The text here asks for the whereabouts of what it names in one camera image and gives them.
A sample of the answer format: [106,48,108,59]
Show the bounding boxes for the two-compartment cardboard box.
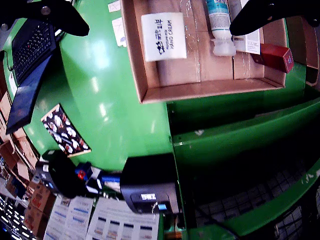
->
[284,16,320,87]

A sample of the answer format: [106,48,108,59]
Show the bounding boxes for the long white carton box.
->
[227,0,262,55]

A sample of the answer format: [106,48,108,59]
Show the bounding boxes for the red print cardboard boxes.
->
[23,182,57,238]

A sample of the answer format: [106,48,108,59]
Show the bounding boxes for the black box device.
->
[119,153,181,216]

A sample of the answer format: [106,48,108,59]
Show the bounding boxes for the shallow cardboard tray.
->
[119,0,287,105]

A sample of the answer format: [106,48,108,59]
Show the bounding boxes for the blue and red item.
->
[74,162,121,193]

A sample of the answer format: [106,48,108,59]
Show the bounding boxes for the black rounded object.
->
[37,149,82,198]

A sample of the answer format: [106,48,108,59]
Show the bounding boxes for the green metal shelf unit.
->
[166,62,320,240]

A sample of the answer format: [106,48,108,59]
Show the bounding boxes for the dark red carton box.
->
[251,43,295,74]

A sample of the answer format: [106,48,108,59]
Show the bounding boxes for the paper scrap with blue mark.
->
[111,17,128,48]

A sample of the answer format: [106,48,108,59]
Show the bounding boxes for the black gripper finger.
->
[0,0,90,38]
[229,0,320,36]

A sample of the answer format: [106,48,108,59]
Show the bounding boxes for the cow print hand cream box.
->
[140,11,188,63]

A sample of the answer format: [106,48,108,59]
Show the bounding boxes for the black floral patterned card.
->
[40,103,92,158]

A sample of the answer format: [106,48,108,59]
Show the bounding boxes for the white bottle teal label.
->
[205,0,237,57]

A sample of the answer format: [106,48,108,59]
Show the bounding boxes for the black laptop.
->
[4,19,57,136]

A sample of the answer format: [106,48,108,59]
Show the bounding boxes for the printed paper sheet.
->
[43,194,95,240]
[86,197,161,240]

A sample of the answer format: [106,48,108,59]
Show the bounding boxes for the taped white paper scrap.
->
[107,0,121,13]

